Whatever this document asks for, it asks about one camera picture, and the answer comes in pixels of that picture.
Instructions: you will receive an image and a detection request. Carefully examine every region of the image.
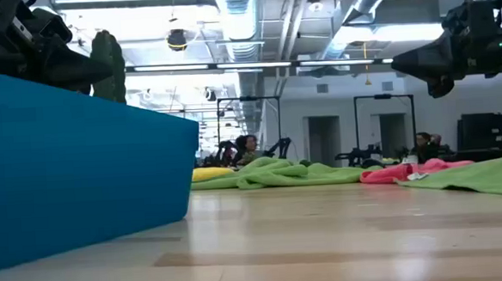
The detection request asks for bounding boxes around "pink microfiber towel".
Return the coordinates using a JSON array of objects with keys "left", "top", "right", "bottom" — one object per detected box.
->
[{"left": 358, "top": 156, "right": 476, "bottom": 186}]

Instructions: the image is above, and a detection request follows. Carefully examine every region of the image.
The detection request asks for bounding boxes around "hanging yellow cord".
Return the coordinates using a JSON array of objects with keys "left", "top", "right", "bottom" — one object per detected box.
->
[{"left": 360, "top": 41, "right": 373, "bottom": 88}]

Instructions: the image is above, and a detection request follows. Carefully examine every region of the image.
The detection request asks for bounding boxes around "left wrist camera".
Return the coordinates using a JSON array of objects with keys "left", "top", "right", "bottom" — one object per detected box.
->
[{"left": 0, "top": 0, "right": 36, "bottom": 46}]

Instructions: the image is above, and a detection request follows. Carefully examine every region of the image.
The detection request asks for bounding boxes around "black ceiling device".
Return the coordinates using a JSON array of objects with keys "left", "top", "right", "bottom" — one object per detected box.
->
[{"left": 166, "top": 27, "right": 188, "bottom": 52}]

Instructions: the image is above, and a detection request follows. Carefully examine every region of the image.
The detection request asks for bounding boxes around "blue plastic tray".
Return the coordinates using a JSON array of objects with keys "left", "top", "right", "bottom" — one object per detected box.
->
[{"left": 0, "top": 56, "right": 207, "bottom": 274}]

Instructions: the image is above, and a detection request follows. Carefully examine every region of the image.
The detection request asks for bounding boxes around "person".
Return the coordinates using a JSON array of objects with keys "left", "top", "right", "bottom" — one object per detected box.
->
[
  {"left": 232, "top": 133, "right": 262, "bottom": 168},
  {"left": 408, "top": 131, "right": 446, "bottom": 164}
]

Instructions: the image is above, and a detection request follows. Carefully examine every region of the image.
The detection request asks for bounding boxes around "green cactus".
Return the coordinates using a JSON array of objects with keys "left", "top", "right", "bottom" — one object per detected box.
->
[{"left": 89, "top": 28, "right": 129, "bottom": 106}]

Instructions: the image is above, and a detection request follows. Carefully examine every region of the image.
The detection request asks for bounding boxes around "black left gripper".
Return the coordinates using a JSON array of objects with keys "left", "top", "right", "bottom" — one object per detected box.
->
[{"left": 0, "top": 34, "right": 116, "bottom": 101}]

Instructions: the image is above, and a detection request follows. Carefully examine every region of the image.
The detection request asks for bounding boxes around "long light bar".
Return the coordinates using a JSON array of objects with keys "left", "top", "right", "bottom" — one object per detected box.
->
[{"left": 125, "top": 52, "right": 395, "bottom": 79}]

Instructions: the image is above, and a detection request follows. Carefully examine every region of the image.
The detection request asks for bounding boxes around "black cabinet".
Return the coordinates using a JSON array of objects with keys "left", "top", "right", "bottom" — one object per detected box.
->
[{"left": 456, "top": 111, "right": 502, "bottom": 153}]

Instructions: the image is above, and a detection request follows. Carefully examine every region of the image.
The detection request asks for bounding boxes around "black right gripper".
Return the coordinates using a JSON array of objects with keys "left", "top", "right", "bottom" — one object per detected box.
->
[{"left": 388, "top": 0, "right": 502, "bottom": 101}]

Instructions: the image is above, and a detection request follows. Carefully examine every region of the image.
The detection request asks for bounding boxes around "black low desk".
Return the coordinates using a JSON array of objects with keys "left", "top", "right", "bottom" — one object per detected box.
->
[{"left": 439, "top": 147, "right": 502, "bottom": 164}]

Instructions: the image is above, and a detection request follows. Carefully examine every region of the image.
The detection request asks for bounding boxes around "yellow microfiber towel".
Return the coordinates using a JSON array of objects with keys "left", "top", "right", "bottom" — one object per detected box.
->
[{"left": 191, "top": 165, "right": 236, "bottom": 183}]

